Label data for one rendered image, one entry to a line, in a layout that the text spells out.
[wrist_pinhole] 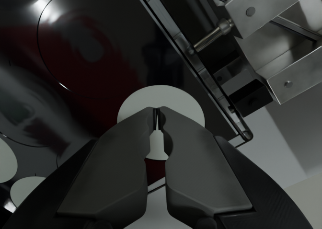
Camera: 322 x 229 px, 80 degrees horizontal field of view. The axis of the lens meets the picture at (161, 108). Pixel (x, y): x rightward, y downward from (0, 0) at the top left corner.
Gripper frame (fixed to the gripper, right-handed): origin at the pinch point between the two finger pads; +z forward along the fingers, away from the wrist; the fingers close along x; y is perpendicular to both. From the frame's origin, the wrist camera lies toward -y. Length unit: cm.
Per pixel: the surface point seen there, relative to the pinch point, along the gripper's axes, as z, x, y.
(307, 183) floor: 91, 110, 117
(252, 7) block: 6.2, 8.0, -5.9
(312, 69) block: 5.9, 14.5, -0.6
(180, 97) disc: 7.2, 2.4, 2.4
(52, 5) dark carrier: 7.8, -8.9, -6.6
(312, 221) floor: 90, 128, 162
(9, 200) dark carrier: 7.8, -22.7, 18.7
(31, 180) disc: 7.7, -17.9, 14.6
